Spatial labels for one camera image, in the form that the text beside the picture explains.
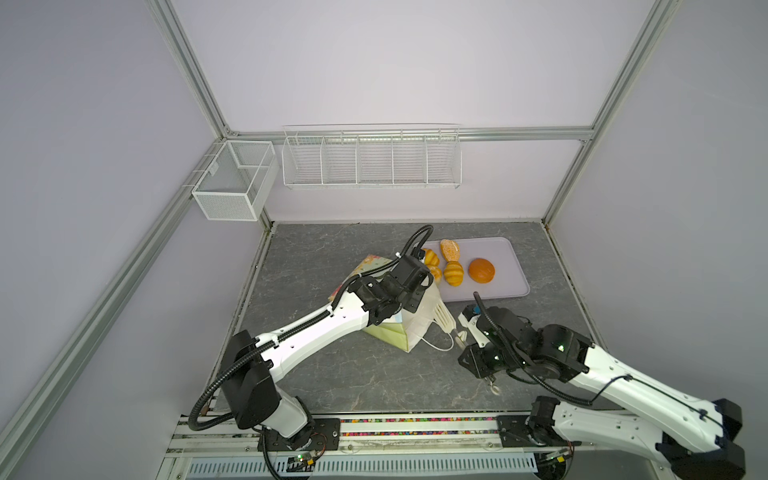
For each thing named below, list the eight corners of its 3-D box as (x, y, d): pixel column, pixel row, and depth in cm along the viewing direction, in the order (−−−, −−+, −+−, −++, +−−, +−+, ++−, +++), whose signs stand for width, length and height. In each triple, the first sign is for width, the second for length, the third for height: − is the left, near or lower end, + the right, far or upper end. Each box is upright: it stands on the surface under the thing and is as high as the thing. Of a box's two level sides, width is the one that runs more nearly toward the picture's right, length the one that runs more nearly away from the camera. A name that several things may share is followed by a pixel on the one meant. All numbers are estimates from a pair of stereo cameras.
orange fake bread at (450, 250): (441, 265, 110) (443, 257, 106) (439, 248, 115) (441, 239, 111) (458, 265, 110) (460, 256, 106) (455, 247, 115) (457, 239, 111)
